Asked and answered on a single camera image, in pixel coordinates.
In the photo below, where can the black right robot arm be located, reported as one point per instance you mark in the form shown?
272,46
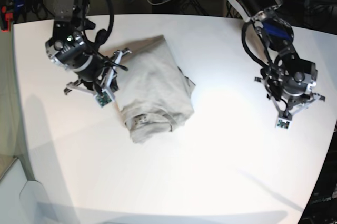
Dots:
69,29

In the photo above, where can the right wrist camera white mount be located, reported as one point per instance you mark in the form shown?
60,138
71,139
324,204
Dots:
104,98

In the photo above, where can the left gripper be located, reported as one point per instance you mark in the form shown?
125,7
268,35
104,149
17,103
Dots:
290,94

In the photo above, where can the white cabinet corner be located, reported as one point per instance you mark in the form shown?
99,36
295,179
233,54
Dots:
26,201

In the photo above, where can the beige t-shirt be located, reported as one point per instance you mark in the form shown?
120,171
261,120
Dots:
154,95

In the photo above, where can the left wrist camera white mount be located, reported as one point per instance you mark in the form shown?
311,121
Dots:
283,123

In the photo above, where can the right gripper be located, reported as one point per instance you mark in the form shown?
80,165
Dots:
96,72

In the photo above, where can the red black clamp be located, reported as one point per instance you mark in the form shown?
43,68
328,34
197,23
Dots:
7,17

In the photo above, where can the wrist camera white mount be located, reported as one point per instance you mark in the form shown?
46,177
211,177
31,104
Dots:
283,123
104,98

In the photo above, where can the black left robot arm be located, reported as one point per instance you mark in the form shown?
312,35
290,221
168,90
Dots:
275,34

